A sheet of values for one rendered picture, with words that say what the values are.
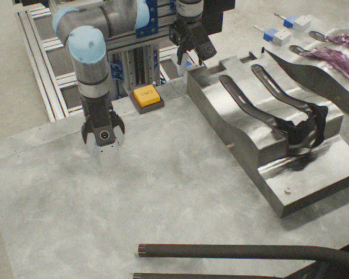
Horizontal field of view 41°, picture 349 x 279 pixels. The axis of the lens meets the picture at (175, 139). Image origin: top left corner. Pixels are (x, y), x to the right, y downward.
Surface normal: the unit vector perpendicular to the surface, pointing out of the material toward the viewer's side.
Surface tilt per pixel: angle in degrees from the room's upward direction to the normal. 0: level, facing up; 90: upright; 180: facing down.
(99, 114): 30
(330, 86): 90
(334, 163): 0
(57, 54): 0
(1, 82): 0
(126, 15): 60
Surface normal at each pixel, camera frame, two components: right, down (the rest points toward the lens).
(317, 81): -0.72, 0.52
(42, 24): 0.00, -0.65
